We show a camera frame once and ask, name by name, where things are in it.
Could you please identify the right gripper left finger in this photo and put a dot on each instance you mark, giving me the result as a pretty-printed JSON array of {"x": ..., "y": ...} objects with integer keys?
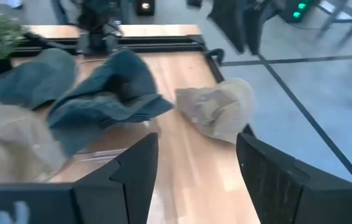
[{"x": 116, "y": 193}]

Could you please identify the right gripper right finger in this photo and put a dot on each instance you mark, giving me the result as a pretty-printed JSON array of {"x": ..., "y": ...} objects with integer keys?
[{"x": 288, "y": 193}]

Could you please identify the beige baseball cap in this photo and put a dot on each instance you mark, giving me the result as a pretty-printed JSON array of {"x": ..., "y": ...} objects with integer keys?
[
  {"x": 216, "y": 109},
  {"x": 13, "y": 146}
]

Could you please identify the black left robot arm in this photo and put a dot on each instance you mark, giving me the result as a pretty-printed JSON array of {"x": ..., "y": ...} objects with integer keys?
[{"x": 97, "y": 37}]

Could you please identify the black chair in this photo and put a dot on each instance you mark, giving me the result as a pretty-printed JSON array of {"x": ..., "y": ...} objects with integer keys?
[{"x": 231, "y": 25}]

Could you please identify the black device green lights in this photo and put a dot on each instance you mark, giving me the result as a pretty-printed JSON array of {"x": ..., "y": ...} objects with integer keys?
[{"x": 291, "y": 15}]

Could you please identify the black box with light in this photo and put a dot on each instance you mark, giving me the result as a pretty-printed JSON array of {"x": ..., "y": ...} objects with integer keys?
[{"x": 139, "y": 9}]

